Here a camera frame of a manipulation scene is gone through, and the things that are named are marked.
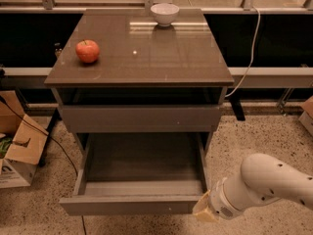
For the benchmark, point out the yellow tan gripper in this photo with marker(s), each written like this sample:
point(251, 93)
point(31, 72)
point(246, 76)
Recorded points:
point(219, 202)

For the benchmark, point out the grey drawer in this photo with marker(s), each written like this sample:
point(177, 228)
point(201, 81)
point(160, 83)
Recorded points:
point(113, 119)
point(139, 173)

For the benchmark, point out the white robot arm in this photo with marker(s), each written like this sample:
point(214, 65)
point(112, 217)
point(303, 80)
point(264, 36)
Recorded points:
point(261, 181)

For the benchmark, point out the grey drawer cabinet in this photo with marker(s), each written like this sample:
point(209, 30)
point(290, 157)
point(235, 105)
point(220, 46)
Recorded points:
point(142, 64)

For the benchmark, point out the grey top drawer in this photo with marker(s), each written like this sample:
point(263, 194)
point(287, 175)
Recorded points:
point(113, 119)

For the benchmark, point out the cardboard box right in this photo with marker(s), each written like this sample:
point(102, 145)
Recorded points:
point(306, 117)

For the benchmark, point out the open cardboard box left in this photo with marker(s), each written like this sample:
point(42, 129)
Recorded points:
point(27, 139)

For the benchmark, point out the red apple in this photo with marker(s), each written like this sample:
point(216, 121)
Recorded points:
point(87, 51)

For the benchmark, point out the white ceramic bowl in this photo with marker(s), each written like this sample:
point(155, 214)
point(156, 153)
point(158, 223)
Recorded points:
point(164, 13)

